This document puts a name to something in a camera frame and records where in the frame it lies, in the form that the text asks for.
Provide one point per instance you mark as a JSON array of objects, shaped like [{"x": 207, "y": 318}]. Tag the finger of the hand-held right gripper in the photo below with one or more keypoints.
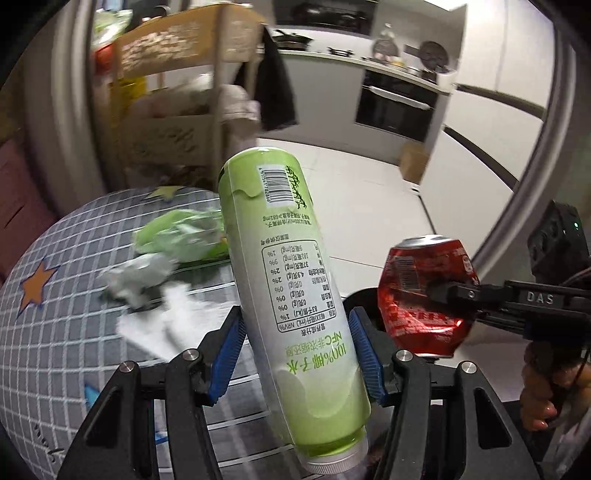
[{"x": 461, "y": 294}]

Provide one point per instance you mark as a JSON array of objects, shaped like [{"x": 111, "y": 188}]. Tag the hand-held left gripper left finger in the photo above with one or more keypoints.
[{"x": 226, "y": 364}]

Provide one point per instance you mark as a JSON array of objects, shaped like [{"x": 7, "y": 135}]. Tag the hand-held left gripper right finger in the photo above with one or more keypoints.
[{"x": 367, "y": 364}]

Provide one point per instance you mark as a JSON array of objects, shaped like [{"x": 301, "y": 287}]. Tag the crushed red soda can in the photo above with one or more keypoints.
[{"x": 415, "y": 295}]

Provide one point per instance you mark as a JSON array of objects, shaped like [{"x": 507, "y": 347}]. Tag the black trash bin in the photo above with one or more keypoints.
[{"x": 362, "y": 300}]

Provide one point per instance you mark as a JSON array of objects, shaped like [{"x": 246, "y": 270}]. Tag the green drink bottle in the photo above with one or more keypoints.
[{"x": 286, "y": 323}]

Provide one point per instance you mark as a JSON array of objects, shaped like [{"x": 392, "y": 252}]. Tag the person's right hand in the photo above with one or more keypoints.
[{"x": 538, "y": 392}]

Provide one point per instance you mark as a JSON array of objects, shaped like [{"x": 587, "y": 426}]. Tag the white plastic bag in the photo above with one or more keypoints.
[{"x": 157, "y": 323}]

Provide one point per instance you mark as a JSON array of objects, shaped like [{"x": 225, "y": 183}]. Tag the crumpled white tissue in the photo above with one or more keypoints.
[{"x": 138, "y": 277}]

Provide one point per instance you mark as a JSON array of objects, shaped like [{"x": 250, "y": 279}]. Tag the white refrigerator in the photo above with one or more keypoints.
[{"x": 485, "y": 152}]

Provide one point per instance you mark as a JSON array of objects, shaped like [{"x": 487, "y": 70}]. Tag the green plastic wrapper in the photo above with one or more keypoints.
[{"x": 180, "y": 233}]

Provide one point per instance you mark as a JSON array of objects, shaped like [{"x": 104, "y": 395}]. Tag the cardboard box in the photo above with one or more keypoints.
[{"x": 413, "y": 161}]

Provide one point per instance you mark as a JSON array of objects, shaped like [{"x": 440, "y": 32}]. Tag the black built-in oven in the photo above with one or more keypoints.
[{"x": 392, "y": 110}]

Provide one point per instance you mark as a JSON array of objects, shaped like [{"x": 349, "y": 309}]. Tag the dark round pan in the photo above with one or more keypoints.
[{"x": 434, "y": 54}]

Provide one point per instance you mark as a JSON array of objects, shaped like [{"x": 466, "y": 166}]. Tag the glass pot lid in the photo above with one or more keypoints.
[{"x": 387, "y": 44}]

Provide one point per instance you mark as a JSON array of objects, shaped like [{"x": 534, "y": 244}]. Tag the grey white cloth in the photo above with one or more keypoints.
[{"x": 240, "y": 101}]

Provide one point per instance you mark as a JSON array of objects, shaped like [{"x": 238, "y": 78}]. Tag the pink plastic chair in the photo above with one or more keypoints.
[{"x": 18, "y": 198}]

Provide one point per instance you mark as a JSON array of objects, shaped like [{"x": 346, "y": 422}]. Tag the black hanging cloth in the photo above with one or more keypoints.
[{"x": 277, "y": 92}]

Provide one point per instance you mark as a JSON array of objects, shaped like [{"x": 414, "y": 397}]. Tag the white bags in rack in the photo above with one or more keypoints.
[{"x": 184, "y": 92}]

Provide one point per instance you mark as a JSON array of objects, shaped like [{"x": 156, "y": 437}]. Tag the yellow oil bottle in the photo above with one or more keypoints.
[{"x": 127, "y": 92}]

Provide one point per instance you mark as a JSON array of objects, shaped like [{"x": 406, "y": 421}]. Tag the black wok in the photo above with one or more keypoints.
[{"x": 293, "y": 39}]

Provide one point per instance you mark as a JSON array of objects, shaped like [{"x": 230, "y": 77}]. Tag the black range hood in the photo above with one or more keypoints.
[{"x": 323, "y": 14}]

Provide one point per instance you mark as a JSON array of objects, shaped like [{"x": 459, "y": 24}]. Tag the beige plastic storage rack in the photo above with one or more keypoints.
[{"x": 184, "y": 46}]

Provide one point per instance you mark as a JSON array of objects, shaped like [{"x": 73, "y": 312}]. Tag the red plastic basket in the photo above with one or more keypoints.
[{"x": 104, "y": 55}]

